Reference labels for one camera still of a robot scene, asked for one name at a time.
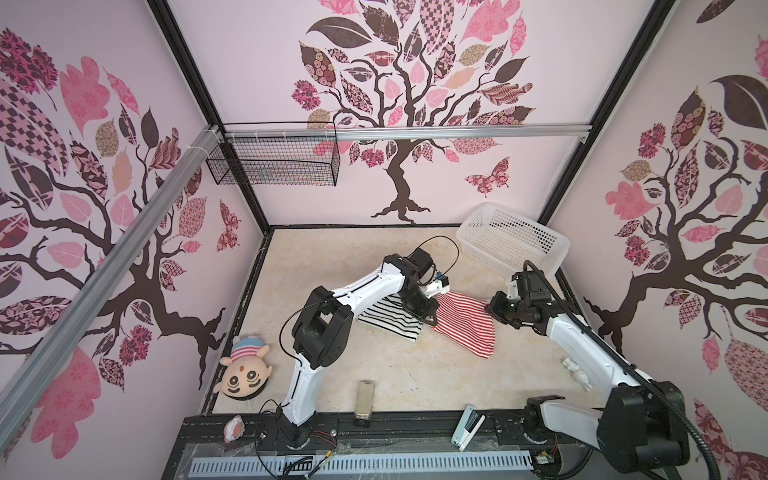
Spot small tan rectangular device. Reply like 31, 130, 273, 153
354, 380, 375, 428

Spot silver aluminium rail left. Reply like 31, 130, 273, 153
1, 125, 221, 448

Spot small white figurine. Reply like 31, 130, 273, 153
561, 357, 593, 391

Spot black corrugated cable conduit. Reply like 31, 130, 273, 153
523, 259, 721, 480

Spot white green handheld device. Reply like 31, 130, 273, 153
451, 405, 486, 452

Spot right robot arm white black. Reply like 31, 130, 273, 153
485, 262, 690, 474

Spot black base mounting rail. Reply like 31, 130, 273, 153
167, 408, 587, 470

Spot silver aluminium rail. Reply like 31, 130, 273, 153
1, 125, 221, 448
225, 123, 592, 141

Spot silver aluminium rail back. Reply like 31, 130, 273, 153
225, 123, 592, 141

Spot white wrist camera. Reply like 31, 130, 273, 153
507, 272, 521, 302
422, 273, 450, 299

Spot red white striped tank top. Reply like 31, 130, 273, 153
433, 292, 496, 359

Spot cartoon face plush toy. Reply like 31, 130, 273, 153
213, 336, 273, 401

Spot black white striped tank top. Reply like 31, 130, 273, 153
357, 294, 422, 342

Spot small pink round object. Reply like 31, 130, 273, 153
223, 415, 245, 443

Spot white plastic laundry basket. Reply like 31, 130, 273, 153
456, 202, 571, 278

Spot white slotted cable duct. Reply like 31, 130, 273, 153
186, 451, 533, 479

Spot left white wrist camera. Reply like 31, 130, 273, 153
422, 273, 450, 299

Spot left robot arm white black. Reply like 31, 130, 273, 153
277, 247, 450, 449

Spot black wire mesh basket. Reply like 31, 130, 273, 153
206, 120, 341, 187

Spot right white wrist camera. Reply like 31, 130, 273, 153
507, 272, 521, 302

